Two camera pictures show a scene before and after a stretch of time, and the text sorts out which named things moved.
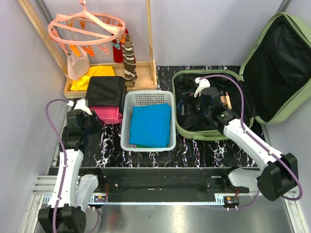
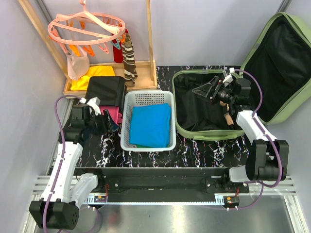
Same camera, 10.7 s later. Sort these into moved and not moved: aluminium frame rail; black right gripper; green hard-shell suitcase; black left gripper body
Moved: black left gripper body; black right gripper
Not moved: green hard-shell suitcase; aluminium frame rail
